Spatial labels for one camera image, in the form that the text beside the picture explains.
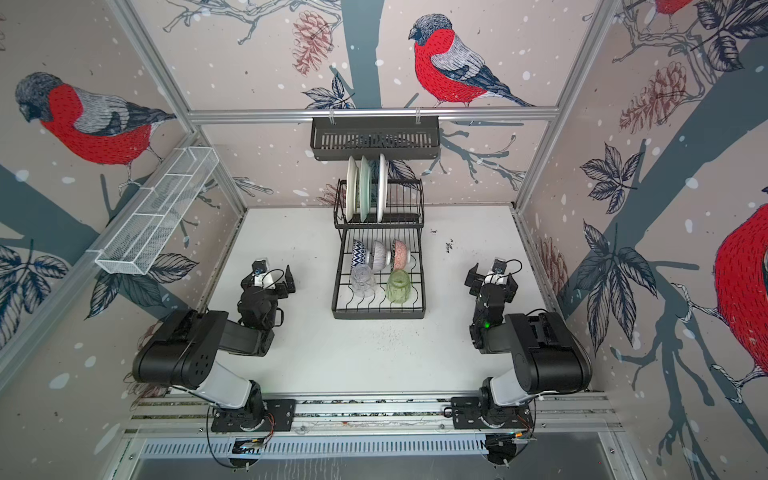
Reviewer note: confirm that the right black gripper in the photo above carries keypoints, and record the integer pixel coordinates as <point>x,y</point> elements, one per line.
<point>473,278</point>

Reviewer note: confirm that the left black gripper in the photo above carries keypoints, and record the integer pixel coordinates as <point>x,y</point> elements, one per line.
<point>288,280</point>

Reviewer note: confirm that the clear drinking glass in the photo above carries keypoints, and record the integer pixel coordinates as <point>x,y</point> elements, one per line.
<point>362,280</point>

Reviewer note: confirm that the red patterned bowl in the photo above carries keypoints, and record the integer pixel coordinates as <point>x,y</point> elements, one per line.
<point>400,255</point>

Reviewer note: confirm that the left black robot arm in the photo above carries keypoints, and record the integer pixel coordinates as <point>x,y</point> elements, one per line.
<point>182,354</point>

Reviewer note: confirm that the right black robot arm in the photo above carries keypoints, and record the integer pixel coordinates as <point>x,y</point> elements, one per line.
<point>546,357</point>

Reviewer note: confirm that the black two-tier dish rack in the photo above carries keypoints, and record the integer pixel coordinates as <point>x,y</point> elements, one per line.
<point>380,273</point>

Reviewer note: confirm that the pale green plate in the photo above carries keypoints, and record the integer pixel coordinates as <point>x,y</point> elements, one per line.
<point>364,186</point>

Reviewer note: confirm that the white plate left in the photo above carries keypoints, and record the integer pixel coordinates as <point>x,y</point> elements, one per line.
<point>351,189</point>

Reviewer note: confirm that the white plate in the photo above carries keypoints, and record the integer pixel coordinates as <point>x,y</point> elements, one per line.
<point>351,189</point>
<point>382,187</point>

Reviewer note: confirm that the white plate right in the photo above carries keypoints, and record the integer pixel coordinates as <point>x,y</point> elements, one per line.
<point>382,187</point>

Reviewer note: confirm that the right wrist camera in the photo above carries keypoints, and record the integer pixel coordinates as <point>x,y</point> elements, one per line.
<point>497,274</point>

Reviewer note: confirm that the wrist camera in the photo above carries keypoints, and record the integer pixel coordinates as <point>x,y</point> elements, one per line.
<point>497,274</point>
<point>259,270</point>

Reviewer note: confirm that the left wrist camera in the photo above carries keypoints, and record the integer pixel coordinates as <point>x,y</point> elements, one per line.
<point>259,270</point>

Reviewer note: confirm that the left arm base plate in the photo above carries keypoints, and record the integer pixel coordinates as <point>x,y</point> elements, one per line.
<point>271,415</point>

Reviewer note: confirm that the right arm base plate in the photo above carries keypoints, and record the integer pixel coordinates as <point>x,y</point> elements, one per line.
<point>474,413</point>

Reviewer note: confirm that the white wire wall basket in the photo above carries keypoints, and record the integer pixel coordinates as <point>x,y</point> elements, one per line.
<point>142,237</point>

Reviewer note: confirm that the black hanging wall basket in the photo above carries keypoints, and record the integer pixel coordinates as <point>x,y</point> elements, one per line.
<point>401,138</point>

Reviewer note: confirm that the aluminium mounting rail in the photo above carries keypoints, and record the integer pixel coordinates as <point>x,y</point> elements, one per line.
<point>347,415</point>

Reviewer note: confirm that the horizontal aluminium frame bar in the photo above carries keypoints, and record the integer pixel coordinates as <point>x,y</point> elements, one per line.
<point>269,116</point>

